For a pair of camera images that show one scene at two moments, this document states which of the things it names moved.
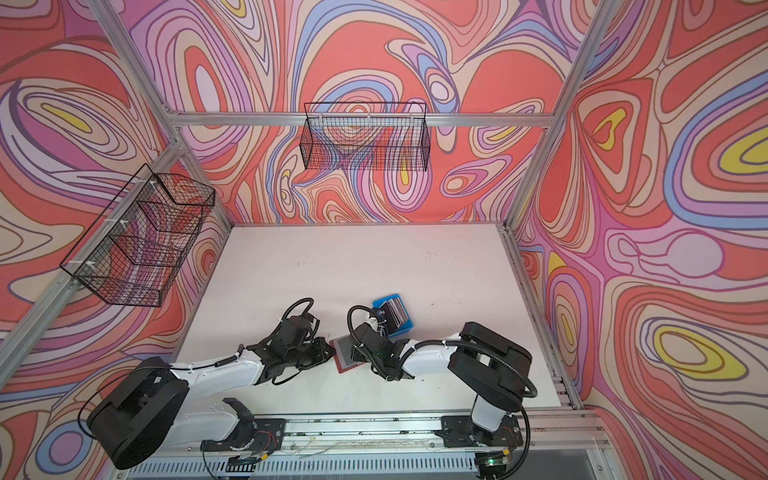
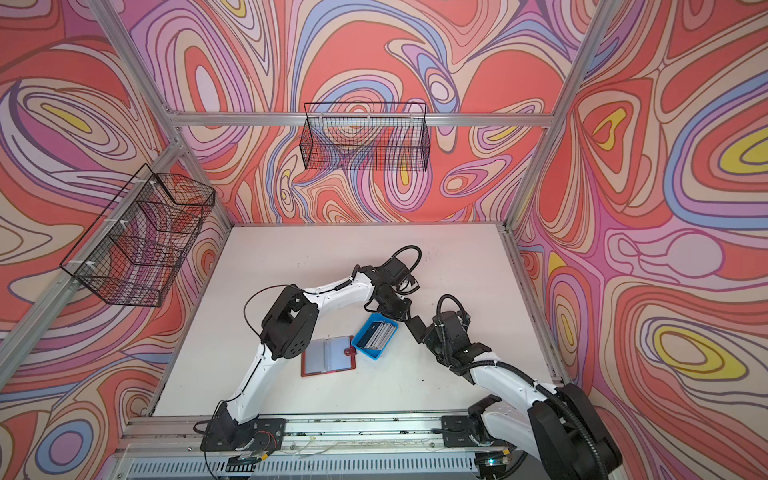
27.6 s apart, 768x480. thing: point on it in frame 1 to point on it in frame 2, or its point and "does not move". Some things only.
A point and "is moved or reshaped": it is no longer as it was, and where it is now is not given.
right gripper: [358, 356] to [430, 337]
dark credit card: [359, 353] is moved or reshaped
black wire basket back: [368, 136] does not move
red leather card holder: [342, 348] is moved or reshaped
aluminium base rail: [568, 444] does not move
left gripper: [322, 348] to [403, 315]
